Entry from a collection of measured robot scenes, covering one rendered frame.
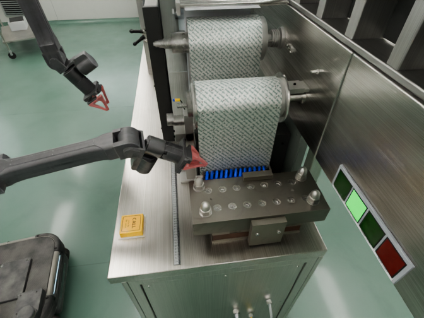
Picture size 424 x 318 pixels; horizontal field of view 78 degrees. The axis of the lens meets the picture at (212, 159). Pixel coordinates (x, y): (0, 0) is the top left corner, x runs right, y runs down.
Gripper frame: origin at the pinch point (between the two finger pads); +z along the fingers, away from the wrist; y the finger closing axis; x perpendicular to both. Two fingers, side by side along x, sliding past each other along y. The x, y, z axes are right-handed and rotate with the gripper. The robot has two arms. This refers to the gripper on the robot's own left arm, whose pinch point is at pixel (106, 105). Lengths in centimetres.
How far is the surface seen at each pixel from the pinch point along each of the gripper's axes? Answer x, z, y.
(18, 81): 180, 18, 279
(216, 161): -32, 15, -48
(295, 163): -54, 35, -50
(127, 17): 44, 88, 517
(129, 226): 2, 13, -55
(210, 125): -37, 2, -48
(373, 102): -69, 0, -72
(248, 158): -41, 20, -50
